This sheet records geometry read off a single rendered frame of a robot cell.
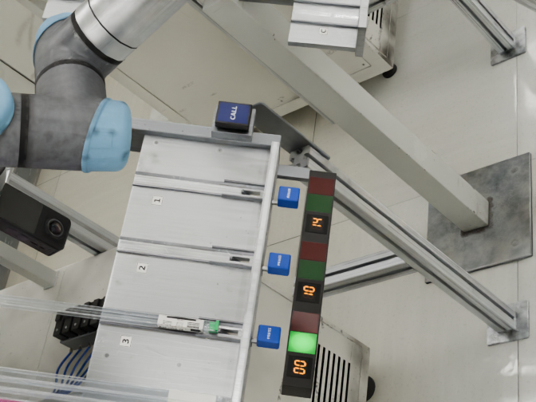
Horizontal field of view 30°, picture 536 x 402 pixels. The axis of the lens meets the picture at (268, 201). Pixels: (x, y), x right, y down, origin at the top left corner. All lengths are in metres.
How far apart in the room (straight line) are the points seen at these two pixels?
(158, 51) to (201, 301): 1.30
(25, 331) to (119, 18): 1.01
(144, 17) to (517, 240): 1.18
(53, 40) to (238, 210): 0.43
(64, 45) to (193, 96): 1.60
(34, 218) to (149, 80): 1.54
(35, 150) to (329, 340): 1.09
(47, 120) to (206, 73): 1.62
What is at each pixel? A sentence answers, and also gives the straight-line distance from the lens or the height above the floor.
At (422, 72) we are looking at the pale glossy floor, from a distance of 2.53.
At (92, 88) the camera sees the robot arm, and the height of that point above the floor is 1.13.
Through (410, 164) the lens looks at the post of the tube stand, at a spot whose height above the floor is 0.27.
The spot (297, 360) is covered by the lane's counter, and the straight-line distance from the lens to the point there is 1.33.
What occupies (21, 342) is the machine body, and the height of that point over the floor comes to 0.62.
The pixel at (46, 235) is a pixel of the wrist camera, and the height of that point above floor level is 1.04.
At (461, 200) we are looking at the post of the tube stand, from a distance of 2.05.
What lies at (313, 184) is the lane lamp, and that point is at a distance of 1.46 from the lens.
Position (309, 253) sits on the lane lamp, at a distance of 1.40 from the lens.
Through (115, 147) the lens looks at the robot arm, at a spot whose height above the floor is 1.10.
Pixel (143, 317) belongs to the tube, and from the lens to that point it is 1.33.
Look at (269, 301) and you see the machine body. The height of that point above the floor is 0.37.
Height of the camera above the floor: 1.56
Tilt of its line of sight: 36 degrees down
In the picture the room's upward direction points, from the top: 54 degrees counter-clockwise
